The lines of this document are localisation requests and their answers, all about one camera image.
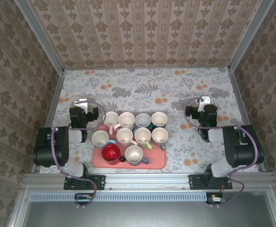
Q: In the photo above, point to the light blue mug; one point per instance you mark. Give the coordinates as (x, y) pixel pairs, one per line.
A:
(100, 137)

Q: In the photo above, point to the pale pink mug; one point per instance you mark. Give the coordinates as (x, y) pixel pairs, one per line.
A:
(126, 119)

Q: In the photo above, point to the red mug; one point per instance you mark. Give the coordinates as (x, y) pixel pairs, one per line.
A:
(110, 153)

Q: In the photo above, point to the teal mug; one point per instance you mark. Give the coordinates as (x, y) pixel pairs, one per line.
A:
(142, 120)

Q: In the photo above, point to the dark green mug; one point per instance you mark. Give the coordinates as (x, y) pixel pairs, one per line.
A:
(159, 119)

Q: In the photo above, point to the grey mug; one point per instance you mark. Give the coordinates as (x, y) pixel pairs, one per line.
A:
(160, 135)

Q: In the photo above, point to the yellow-green mug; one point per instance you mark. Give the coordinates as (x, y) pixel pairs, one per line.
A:
(142, 136)

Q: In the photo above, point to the purple-grey mug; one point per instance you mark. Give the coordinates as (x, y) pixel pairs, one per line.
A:
(133, 153)

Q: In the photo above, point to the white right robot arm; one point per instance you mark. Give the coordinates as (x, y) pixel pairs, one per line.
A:
(239, 146)

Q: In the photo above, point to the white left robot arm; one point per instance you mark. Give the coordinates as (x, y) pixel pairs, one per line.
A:
(48, 146)

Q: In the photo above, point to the floral tablecloth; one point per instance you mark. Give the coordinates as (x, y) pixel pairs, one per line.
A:
(199, 78)

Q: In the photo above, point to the salmon red mat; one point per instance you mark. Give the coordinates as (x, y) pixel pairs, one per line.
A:
(157, 160)

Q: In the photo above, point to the small circuit board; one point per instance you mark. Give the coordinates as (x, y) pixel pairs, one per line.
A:
(84, 197)
(216, 199)

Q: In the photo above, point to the grey metal sheet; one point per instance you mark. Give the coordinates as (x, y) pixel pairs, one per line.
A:
(152, 215)

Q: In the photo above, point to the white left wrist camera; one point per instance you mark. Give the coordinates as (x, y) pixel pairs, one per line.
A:
(81, 104)

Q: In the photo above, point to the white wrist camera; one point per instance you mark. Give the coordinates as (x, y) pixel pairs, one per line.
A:
(81, 104)
(205, 99)

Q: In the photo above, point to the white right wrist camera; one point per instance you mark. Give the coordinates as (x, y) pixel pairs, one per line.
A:
(205, 99)

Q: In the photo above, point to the aluminium table side rail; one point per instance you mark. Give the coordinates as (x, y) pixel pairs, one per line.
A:
(56, 89)
(238, 94)

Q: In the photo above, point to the thin aluminium table rail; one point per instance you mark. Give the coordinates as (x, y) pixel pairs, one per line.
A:
(152, 67)

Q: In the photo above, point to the aluminium frame post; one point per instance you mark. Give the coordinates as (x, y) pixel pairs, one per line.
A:
(43, 37)
(249, 35)

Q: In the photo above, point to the long aluminium base rail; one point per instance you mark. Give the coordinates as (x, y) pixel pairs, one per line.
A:
(147, 180)

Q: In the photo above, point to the aluminium frame rail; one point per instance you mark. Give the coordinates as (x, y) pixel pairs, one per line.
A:
(273, 208)
(19, 208)

